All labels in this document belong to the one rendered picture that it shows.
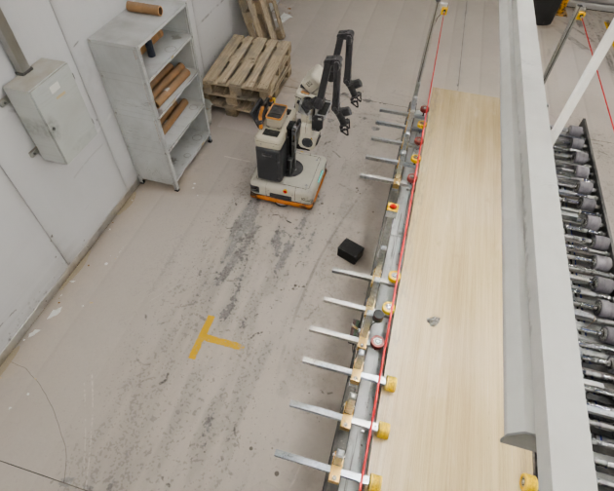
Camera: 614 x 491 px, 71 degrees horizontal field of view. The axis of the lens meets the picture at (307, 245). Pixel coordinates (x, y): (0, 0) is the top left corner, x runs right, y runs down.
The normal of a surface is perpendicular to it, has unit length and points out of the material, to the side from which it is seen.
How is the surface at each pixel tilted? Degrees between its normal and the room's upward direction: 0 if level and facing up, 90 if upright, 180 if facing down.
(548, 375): 0
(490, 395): 0
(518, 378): 61
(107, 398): 0
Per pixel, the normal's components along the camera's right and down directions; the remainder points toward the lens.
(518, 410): -0.83, -0.50
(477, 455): 0.03, -0.63
